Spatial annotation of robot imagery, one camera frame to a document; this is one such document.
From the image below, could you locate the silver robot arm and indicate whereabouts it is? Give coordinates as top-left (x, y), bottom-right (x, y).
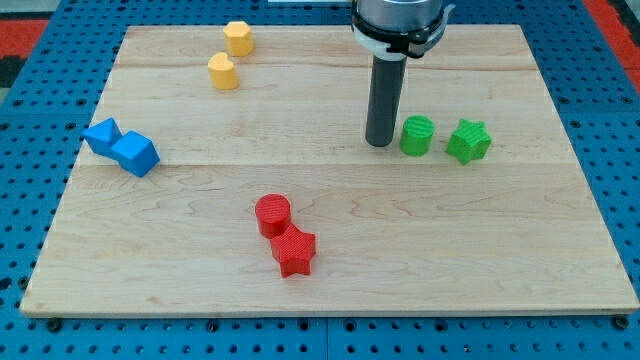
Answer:
top-left (351, 0), bottom-right (456, 61)

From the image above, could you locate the red cylinder block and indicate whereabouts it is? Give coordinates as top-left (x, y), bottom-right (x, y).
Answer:
top-left (254, 193), bottom-right (291, 239)

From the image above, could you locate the red star block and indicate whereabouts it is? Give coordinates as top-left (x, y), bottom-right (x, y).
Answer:
top-left (270, 224), bottom-right (316, 278)

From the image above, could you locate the light wooden board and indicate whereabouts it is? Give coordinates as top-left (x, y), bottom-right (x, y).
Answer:
top-left (20, 25), bottom-right (639, 318)

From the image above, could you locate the green cylinder block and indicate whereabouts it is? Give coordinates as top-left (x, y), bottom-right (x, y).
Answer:
top-left (399, 115), bottom-right (435, 156)

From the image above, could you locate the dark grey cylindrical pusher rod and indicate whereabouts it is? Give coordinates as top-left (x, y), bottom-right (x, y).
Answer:
top-left (365, 56), bottom-right (406, 147)

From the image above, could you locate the yellow heart block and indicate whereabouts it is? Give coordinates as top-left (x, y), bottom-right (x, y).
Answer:
top-left (207, 52), bottom-right (239, 90)

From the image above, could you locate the green star block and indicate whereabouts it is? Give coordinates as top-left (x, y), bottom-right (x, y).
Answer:
top-left (446, 119), bottom-right (492, 165)

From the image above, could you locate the yellow hexagon block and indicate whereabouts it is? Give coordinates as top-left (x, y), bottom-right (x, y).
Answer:
top-left (223, 21), bottom-right (254, 57)

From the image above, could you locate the blue cube block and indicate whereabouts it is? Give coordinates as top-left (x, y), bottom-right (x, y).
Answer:
top-left (111, 131), bottom-right (160, 178)

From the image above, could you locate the blue triangular block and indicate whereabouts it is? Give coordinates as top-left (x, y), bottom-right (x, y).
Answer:
top-left (82, 118), bottom-right (123, 158)

